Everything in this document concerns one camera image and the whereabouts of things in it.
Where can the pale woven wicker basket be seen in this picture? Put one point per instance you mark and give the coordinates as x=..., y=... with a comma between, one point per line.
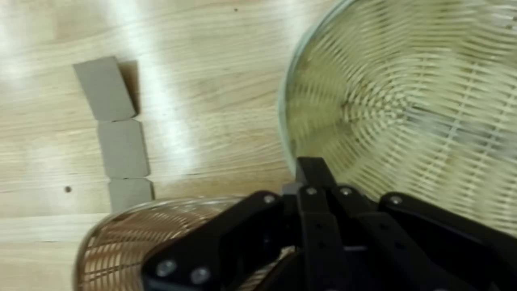
x=415, y=98

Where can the brown woven basket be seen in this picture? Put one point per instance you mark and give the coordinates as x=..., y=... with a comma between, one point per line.
x=113, y=251

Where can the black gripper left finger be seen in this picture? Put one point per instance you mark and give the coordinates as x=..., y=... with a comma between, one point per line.
x=242, y=248

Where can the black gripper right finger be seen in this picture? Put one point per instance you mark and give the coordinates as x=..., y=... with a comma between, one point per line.
x=397, y=243

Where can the grey folded cardboard strip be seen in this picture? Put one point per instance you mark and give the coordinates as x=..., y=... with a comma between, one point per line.
x=119, y=133

